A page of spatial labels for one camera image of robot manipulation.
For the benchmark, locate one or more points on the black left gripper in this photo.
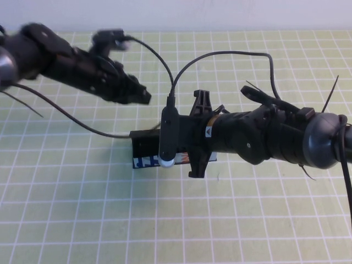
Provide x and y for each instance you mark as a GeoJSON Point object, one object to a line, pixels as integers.
{"type": "Point", "coordinates": [90, 74]}

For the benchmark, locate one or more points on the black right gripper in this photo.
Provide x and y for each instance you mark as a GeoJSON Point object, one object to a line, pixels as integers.
{"type": "Point", "coordinates": [198, 134]}

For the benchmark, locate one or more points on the black glasses case printed side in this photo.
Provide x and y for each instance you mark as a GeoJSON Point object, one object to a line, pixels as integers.
{"type": "Point", "coordinates": [143, 145]}

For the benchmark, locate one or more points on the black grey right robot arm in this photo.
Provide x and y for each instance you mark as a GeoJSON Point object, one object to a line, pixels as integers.
{"type": "Point", "coordinates": [288, 137]}

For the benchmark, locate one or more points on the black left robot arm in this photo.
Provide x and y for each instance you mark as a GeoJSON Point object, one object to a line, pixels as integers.
{"type": "Point", "coordinates": [30, 55]}

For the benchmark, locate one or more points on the black zip tie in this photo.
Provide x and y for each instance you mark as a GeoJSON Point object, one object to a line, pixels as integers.
{"type": "Point", "coordinates": [308, 172]}
{"type": "Point", "coordinates": [27, 107]}
{"type": "Point", "coordinates": [331, 93]}

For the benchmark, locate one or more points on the green white checked tablecloth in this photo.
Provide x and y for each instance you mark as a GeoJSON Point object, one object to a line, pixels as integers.
{"type": "Point", "coordinates": [82, 220]}

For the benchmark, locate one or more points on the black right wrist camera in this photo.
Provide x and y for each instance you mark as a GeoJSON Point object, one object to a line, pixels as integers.
{"type": "Point", "coordinates": [169, 132]}

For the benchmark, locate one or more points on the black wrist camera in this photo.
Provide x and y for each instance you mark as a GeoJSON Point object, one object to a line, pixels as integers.
{"type": "Point", "coordinates": [169, 132]}
{"type": "Point", "coordinates": [107, 37]}

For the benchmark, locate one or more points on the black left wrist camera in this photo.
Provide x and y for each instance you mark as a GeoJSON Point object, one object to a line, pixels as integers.
{"type": "Point", "coordinates": [107, 37]}

